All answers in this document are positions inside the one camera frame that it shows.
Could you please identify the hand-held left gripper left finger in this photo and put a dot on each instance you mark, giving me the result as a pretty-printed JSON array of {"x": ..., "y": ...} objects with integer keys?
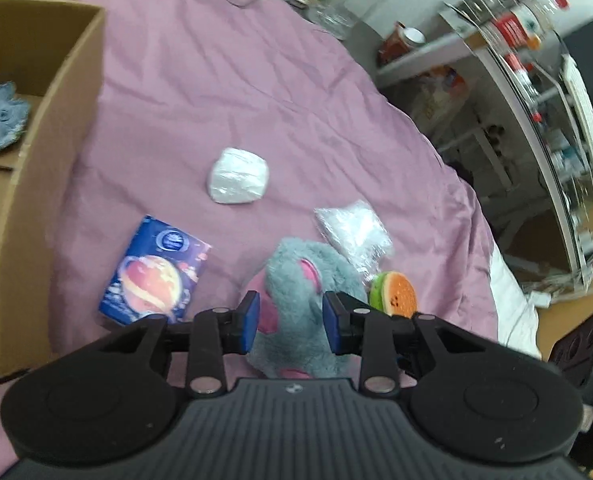
[{"x": 250, "y": 321}]

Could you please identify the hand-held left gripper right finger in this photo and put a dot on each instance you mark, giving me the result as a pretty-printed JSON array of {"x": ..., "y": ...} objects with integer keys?
[{"x": 332, "y": 322}]

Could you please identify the grey and pink plush toy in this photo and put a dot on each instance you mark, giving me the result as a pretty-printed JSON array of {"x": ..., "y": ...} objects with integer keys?
[{"x": 296, "y": 280}]

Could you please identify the watermelon slice toy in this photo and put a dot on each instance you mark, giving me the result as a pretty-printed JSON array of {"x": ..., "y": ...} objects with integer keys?
[{"x": 396, "y": 294}]

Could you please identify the clear plastic bag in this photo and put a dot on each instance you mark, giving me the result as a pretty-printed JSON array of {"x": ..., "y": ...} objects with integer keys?
[{"x": 356, "y": 230}]

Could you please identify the blue planet-print packet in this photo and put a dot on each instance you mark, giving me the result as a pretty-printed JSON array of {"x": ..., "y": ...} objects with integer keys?
[{"x": 151, "y": 270}]

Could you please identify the white bundle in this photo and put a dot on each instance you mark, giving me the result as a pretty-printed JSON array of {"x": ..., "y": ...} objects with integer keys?
[{"x": 237, "y": 176}]

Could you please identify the cardboard box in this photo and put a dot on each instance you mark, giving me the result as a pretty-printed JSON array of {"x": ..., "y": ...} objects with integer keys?
[{"x": 51, "y": 160}]

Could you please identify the white duvet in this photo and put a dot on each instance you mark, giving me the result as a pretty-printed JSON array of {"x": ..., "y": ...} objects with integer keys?
[{"x": 516, "y": 305}]

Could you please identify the pink bed blanket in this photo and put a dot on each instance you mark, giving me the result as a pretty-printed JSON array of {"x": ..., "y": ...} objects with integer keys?
[{"x": 226, "y": 85}]

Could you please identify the white keyboard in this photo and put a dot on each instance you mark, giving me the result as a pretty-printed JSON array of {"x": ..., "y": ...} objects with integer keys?
[{"x": 583, "y": 110}]

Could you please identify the white desk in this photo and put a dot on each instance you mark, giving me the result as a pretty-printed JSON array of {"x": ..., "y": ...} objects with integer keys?
[{"x": 446, "y": 50}]

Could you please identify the red-label water bottle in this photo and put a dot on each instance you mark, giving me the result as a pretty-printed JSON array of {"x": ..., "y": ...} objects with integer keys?
[{"x": 521, "y": 22}]

